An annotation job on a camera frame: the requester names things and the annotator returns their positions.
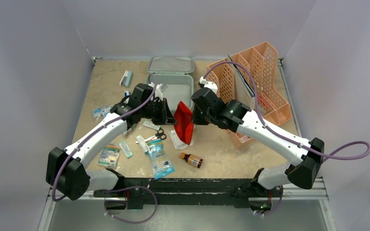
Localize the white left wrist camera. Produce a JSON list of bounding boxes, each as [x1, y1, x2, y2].
[[148, 82, 168, 100]]

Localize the peach plastic file organizer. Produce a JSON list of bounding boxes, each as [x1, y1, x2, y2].
[[203, 41, 293, 150]]

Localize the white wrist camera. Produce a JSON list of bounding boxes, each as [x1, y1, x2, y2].
[[148, 82, 168, 100], [198, 77, 218, 94]]

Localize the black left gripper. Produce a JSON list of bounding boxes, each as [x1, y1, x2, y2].
[[140, 98, 176, 126]]

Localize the blue white sachet packet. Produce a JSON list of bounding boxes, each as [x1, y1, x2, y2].
[[92, 105, 112, 122]]

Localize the bandage box in bag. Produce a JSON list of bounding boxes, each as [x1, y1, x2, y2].
[[97, 144, 121, 168]]

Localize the grey folder in organizer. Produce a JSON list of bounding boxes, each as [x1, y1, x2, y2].
[[229, 64, 255, 110]]

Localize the mint green open case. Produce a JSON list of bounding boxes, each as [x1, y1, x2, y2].
[[145, 56, 195, 113]]

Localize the brown glass medicine bottle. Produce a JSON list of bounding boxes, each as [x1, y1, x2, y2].
[[181, 153, 203, 168]]

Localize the small white packet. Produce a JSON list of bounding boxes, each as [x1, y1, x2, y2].
[[135, 135, 149, 153]]

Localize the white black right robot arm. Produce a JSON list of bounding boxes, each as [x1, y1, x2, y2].
[[191, 88, 325, 196]]

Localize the small teal strip packet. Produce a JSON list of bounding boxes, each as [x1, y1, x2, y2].
[[119, 141, 133, 159]]

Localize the white ointment tube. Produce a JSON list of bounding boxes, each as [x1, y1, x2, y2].
[[143, 120, 161, 131]]

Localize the red first aid pouch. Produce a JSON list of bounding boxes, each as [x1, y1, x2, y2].
[[174, 101, 194, 145]]

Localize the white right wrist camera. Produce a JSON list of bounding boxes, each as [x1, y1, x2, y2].
[[198, 77, 218, 94]]

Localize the blue wet wipes packet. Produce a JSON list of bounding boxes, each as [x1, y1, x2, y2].
[[146, 139, 175, 180]]

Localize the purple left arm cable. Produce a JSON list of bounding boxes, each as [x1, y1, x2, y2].
[[51, 74, 158, 203]]

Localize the black handled scissors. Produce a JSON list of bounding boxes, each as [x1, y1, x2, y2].
[[145, 128, 167, 142]]

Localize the white gauze packets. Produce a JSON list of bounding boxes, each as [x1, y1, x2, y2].
[[169, 130, 194, 150]]

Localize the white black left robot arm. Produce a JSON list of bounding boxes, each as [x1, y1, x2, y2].
[[46, 83, 176, 201]]

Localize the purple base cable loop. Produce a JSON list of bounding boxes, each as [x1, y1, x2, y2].
[[104, 186, 159, 224]]

